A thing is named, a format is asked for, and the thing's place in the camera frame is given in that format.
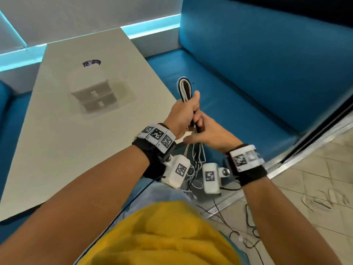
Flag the white mini drawer box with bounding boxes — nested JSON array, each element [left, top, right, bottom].
[[67, 67, 122, 113]]

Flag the black camera cable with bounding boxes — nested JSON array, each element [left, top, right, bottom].
[[73, 176, 166, 265], [193, 184, 266, 265]]

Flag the bundle of charging cables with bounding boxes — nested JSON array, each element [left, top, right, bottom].
[[176, 76, 206, 199]]

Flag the silver metal floor rail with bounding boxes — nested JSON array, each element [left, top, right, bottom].
[[205, 118, 353, 219]]

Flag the cyan wall light strips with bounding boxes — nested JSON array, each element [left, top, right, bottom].
[[0, 9, 182, 73]]

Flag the blue sofa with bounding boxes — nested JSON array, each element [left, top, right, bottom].
[[145, 0, 353, 164], [0, 79, 32, 203]]

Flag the white table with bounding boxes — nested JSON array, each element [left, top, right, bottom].
[[0, 27, 185, 222]]

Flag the light blue jeans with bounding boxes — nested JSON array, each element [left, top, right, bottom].
[[121, 178, 200, 218]]

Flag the person's right forearm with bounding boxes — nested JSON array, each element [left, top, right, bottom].
[[241, 176, 342, 265]]

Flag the yellow shirt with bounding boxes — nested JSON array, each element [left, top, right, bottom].
[[77, 201, 243, 265]]

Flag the person's left forearm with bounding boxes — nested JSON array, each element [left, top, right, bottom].
[[0, 145, 151, 265]]

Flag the black marker wristband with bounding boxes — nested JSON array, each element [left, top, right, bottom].
[[226, 144, 268, 187], [132, 123, 177, 180]]

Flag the person's left hand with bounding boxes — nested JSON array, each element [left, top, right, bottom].
[[163, 91, 201, 140]]

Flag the person's right hand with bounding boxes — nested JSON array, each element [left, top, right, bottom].
[[183, 110, 243, 154]]

